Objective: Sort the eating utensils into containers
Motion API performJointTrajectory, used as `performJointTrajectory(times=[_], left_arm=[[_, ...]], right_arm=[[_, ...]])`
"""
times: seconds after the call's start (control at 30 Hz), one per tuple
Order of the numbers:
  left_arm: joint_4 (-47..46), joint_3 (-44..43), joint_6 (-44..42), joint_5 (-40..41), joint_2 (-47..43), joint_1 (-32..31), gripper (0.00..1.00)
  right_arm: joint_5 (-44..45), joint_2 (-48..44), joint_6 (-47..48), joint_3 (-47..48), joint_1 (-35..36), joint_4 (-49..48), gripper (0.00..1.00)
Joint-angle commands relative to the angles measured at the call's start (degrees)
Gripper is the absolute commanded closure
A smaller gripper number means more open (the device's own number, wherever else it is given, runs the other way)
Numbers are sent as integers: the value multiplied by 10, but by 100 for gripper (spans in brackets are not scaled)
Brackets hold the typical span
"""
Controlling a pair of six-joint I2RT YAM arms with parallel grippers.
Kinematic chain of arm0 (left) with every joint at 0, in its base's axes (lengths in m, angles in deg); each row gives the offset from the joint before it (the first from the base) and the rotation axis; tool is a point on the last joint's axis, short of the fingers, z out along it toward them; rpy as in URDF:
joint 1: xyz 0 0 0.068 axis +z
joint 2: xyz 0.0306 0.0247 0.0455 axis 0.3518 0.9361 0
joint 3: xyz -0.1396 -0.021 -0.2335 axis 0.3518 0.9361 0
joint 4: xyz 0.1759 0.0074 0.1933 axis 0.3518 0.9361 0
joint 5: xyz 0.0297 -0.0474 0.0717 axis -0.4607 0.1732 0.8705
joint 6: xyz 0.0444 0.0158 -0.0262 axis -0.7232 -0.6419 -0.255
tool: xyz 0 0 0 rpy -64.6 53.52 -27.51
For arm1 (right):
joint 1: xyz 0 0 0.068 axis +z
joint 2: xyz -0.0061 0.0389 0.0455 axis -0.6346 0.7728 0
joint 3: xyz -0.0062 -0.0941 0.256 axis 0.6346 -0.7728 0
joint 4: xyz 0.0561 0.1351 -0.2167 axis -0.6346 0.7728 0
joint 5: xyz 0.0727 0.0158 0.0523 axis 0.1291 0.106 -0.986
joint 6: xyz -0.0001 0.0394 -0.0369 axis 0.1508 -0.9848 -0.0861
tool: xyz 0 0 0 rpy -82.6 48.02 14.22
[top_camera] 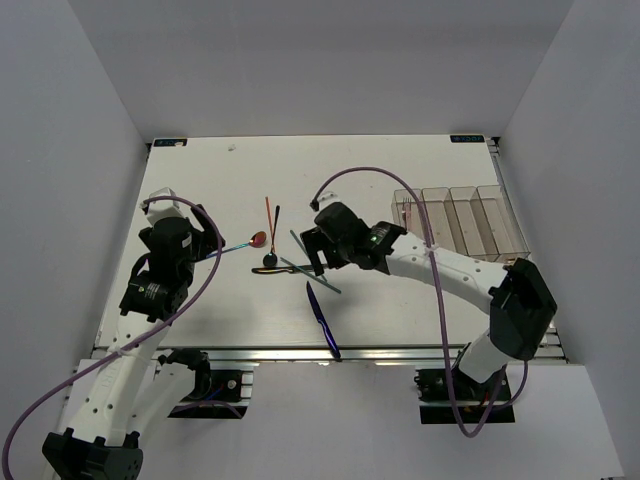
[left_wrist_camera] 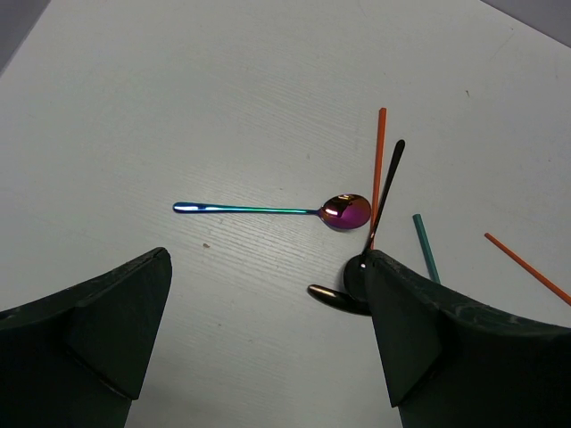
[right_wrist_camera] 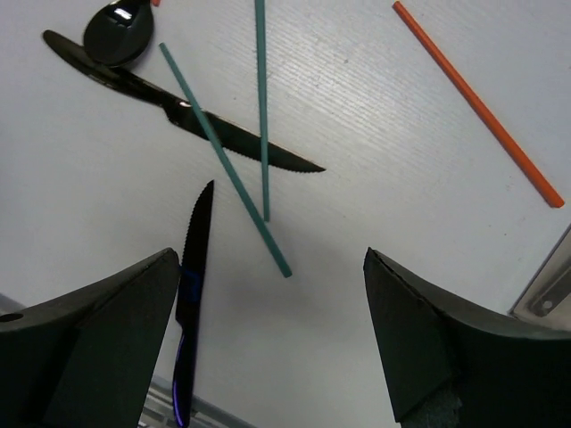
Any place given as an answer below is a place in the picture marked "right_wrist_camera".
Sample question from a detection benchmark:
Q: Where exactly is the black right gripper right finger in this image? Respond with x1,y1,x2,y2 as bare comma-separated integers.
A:
363,249,570,427

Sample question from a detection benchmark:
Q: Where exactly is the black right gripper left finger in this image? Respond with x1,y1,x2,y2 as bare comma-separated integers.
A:
1,248,178,427

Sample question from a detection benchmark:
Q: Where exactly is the teal chopstick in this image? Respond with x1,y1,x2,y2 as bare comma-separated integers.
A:
159,42,293,278
254,0,270,222

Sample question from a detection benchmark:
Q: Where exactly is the black spoon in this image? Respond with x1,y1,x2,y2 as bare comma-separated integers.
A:
83,0,154,68

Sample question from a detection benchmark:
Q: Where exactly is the blue iridescent knife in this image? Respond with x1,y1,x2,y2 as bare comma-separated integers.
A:
172,181,214,427

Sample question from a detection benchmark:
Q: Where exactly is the black knife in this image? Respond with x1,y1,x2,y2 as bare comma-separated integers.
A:
42,29,327,174

